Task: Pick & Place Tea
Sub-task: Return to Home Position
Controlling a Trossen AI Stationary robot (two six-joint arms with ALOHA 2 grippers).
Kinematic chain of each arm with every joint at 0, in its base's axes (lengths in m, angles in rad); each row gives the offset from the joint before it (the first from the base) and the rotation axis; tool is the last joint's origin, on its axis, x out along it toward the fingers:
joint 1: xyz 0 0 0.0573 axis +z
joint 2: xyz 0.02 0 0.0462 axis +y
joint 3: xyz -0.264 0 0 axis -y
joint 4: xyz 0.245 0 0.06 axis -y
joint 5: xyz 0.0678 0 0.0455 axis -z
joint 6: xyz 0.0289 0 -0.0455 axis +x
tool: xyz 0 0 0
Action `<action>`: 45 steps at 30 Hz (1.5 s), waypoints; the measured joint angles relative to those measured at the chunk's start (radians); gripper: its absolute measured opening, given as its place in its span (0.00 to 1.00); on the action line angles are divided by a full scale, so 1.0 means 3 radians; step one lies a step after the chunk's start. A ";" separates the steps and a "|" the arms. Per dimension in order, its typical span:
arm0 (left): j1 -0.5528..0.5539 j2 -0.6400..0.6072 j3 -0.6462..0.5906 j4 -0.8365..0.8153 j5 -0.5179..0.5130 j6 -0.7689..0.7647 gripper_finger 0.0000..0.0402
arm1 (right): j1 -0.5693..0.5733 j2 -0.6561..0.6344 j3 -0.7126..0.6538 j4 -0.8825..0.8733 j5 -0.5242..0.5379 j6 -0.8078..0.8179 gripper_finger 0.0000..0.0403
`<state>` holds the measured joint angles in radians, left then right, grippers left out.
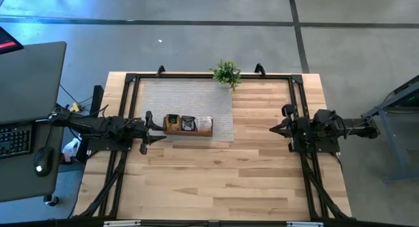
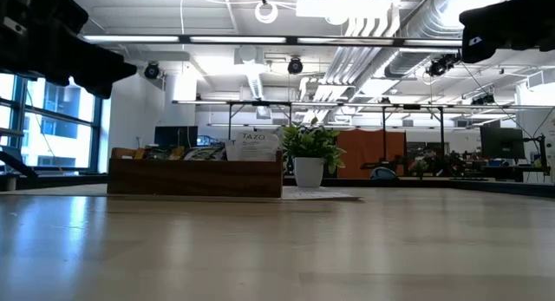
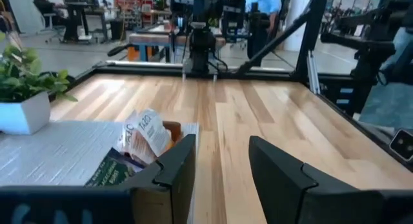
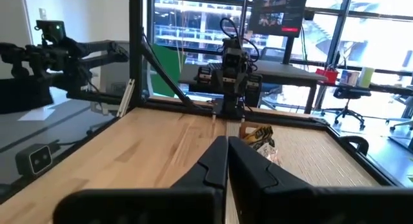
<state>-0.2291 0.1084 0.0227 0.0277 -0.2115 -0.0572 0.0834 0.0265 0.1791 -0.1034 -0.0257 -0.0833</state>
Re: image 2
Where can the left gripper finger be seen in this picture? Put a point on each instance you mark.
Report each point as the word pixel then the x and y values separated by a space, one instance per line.
pixel 95 84
pixel 108 64

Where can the dark blue chair back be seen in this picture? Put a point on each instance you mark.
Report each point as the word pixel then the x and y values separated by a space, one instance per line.
pixel 383 174

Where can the small background plant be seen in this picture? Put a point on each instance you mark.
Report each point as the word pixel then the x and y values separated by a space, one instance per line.
pixel 419 166

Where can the green plant in white pot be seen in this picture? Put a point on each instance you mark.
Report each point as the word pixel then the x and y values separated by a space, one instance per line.
pixel 308 171

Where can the wooden three-compartment tray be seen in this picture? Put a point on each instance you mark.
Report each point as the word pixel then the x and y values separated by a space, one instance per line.
pixel 195 177

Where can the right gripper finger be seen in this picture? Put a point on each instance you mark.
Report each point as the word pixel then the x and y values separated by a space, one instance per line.
pixel 481 49
pixel 485 17

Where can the black ceiling spotlight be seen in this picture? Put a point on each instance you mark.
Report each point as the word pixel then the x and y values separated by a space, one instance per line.
pixel 440 67
pixel 483 99
pixel 152 70
pixel 295 66

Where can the grey woven placemat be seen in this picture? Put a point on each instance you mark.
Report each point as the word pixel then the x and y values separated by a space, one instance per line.
pixel 321 194

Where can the LED light bar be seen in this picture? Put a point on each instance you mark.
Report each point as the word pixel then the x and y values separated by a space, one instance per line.
pixel 238 39

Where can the person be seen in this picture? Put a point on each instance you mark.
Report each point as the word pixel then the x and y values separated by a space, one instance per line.
pixel 429 155

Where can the black computer monitor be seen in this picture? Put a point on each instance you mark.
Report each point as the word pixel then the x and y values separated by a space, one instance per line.
pixel 502 142
pixel 175 136

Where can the black background rig frame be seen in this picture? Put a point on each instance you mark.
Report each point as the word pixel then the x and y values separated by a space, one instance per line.
pixel 260 103
pixel 412 106

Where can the black aluminium rig frame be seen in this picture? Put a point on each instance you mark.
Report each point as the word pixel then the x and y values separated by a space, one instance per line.
pixel 433 182

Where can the large window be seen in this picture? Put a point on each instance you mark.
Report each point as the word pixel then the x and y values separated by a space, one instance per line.
pixel 60 127

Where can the orange partition panel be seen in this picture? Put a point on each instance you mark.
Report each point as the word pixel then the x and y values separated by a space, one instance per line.
pixel 364 153

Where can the silver ventilation duct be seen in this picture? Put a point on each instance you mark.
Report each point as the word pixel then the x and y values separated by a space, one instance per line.
pixel 416 28

